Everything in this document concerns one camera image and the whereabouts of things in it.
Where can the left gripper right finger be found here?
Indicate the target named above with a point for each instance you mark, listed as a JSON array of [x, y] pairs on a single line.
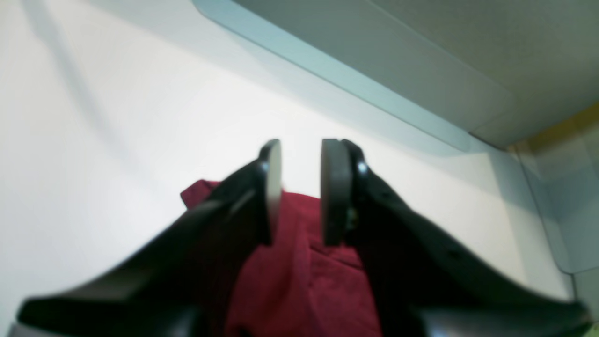
[[424, 282]]

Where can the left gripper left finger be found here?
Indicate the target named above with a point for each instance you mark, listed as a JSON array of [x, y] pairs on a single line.
[[180, 284]]

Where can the dark red t-shirt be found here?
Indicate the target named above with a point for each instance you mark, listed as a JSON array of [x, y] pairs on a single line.
[[296, 287]]

